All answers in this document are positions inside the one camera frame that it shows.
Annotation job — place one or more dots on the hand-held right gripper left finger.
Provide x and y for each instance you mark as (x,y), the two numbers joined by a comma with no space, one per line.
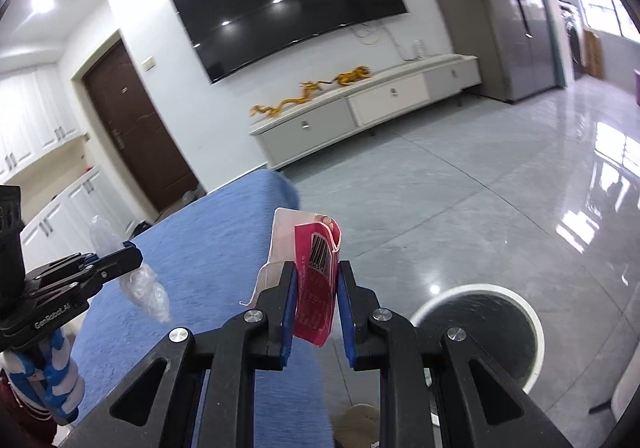
(286,308)

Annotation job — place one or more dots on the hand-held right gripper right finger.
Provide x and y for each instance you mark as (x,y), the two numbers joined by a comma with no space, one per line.
(345,313)

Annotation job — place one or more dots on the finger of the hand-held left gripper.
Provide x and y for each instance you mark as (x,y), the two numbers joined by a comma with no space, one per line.
(65,262)
(120,260)

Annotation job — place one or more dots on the pink white paper packet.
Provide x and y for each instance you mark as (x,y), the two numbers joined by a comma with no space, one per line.
(315,288)

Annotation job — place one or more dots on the clear plastic bag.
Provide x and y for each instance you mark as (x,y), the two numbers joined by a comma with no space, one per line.
(147,293)

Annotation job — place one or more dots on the white round waste bin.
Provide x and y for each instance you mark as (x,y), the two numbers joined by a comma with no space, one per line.
(480,323)

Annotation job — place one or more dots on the person's left hand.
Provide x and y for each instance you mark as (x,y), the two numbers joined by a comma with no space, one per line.
(55,373)

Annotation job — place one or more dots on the pair of black shoes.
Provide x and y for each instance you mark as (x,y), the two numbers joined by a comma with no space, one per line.
(141,228)

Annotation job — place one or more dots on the white low cabinet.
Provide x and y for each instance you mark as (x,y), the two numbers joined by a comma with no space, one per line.
(70,213)

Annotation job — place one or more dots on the blue fluffy rug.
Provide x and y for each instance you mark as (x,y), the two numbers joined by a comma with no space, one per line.
(225,238)

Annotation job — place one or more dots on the grey slipper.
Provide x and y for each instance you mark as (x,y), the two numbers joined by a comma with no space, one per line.
(189,197)

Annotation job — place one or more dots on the beige slipper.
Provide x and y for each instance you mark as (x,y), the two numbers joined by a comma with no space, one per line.
(357,420)

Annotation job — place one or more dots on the brown wooden door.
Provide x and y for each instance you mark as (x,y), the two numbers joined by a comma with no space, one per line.
(140,128)

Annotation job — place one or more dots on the white television cabinet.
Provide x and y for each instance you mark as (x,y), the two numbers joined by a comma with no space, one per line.
(310,128)

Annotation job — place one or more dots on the white rounded object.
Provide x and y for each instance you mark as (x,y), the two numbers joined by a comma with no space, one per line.
(627,393)

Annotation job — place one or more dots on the grey double-door fridge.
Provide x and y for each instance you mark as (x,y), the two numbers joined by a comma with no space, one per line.
(500,28)

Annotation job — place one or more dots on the washing machine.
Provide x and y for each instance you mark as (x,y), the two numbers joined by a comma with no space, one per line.
(572,40)

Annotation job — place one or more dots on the cardboard box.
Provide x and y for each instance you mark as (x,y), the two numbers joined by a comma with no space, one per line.
(594,53)

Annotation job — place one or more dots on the white wall cabinet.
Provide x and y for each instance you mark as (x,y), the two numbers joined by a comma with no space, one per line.
(35,123)

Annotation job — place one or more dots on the wall light switch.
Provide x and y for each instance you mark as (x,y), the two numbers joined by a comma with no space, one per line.
(148,63)

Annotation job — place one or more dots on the black wall television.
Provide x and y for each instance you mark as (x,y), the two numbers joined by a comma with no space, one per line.
(285,3)

